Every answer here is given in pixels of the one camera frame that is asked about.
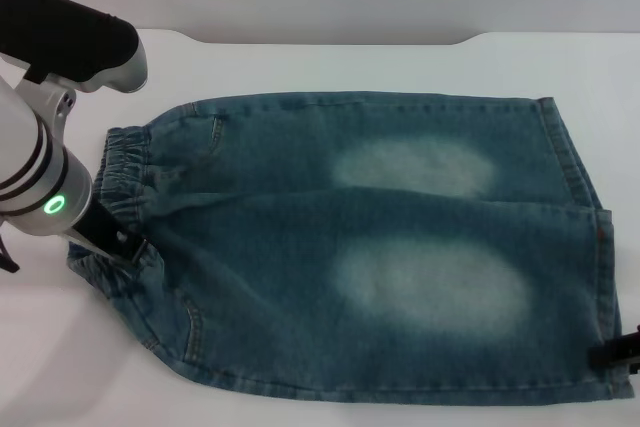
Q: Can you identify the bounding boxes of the left arm cable connector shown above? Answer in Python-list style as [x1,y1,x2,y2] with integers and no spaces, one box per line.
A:
[0,234,20,274]

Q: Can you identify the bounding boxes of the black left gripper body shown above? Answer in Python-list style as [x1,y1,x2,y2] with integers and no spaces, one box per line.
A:
[64,202,132,268]

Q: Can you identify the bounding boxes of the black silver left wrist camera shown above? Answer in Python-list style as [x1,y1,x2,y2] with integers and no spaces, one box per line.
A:
[0,0,149,96]

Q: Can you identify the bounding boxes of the blue denim shorts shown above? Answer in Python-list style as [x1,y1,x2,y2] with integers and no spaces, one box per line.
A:
[67,91,639,393]

